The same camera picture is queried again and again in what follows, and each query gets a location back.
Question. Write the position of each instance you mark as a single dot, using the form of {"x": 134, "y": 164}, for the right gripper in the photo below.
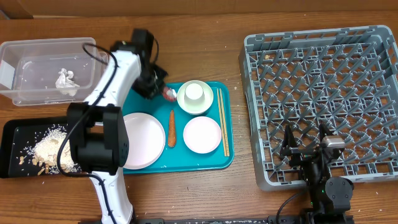
{"x": 301, "y": 154}

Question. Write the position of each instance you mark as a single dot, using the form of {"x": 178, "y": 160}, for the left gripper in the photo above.
{"x": 149, "y": 92}

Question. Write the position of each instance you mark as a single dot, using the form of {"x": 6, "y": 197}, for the red snack wrapper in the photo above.
{"x": 169, "y": 94}

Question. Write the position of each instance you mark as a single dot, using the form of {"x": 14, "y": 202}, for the large white plate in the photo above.
{"x": 146, "y": 138}

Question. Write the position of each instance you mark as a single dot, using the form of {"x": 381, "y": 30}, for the orange carrot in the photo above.
{"x": 172, "y": 137}

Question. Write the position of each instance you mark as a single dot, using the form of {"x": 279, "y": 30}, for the white napkin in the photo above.
{"x": 65, "y": 80}

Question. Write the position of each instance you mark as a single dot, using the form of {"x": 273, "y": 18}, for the rice and food scraps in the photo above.
{"x": 41, "y": 151}

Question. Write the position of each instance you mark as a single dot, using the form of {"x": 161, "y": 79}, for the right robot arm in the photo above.
{"x": 329, "y": 196}

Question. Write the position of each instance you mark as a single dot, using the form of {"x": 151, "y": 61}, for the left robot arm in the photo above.
{"x": 97, "y": 135}

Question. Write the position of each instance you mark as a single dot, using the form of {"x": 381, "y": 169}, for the grey dishwasher rack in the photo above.
{"x": 345, "y": 78}

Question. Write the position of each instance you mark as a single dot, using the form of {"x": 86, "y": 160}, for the white cup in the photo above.
{"x": 194, "y": 92}

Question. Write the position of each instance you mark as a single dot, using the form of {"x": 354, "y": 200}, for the white bowl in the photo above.
{"x": 195, "y": 107}

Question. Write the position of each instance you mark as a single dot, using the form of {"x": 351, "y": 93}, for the teal serving tray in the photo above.
{"x": 180, "y": 158}

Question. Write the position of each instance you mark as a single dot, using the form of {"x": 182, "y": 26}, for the left wooden chopstick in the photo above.
{"x": 221, "y": 122}

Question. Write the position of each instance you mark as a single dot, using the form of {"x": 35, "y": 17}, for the wooden chopstick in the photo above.
{"x": 223, "y": 120}

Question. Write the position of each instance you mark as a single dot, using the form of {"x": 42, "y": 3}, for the small white plate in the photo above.
{"x": 202, "y": 135}

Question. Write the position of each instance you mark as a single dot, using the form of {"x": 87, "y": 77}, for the right wooden chopstick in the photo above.
{"x": 223, "y": 120}

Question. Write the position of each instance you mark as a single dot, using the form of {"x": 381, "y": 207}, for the clear plastic bin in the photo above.
{"x": 29, "y": 69}

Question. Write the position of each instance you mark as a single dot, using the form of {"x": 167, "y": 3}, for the black plastic tray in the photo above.
{"x": 20, "y": 137}

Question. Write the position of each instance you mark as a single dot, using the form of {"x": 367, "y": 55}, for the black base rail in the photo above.
{"x": 217, "y": 221}

